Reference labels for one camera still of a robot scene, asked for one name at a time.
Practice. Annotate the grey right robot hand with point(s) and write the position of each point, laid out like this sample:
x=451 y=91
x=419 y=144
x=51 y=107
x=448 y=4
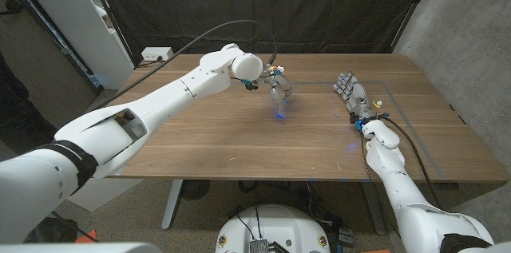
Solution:
x=357 y=95

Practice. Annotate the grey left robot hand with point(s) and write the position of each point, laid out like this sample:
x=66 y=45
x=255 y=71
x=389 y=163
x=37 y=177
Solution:
x=279 y=85

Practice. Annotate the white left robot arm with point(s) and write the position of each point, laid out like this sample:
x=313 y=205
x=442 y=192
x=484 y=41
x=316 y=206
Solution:
x=159 y=97

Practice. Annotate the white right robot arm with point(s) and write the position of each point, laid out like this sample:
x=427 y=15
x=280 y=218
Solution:
x=391 y=165

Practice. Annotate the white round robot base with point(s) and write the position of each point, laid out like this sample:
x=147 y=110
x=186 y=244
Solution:
x=279 y=229

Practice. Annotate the black backdrop cloth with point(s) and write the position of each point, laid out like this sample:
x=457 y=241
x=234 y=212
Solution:
x=319 y=5

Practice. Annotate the black backdrop stand pole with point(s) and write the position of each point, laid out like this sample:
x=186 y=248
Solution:
x=413 y=3
x=105 y=5

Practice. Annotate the grey table leg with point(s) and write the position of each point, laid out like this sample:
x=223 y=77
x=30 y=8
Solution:
x=375 y=213
x=171 y=205

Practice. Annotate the white power strip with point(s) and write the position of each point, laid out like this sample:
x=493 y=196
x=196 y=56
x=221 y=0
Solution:
x=157 y=53

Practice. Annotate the black round fan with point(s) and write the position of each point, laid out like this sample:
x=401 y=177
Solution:
x=195 y=189

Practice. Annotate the grey power adapter box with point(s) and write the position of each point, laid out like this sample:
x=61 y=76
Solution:
x=346 y=237

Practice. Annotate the orange floor marker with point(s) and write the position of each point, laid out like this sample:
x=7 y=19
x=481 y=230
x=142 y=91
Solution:
x=88 y=238
x=375 y=251

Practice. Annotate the tall white cabinet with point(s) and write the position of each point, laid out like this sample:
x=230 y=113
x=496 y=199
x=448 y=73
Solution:
x=68 y=17

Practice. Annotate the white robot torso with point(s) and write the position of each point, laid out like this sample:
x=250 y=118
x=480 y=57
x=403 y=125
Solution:
x=80 y=248

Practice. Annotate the person in black clothes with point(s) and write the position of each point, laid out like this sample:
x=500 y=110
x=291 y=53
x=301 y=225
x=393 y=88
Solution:
x=16 y=117

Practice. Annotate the black floor bag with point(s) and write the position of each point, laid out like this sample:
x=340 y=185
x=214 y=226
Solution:
x=52 y=231

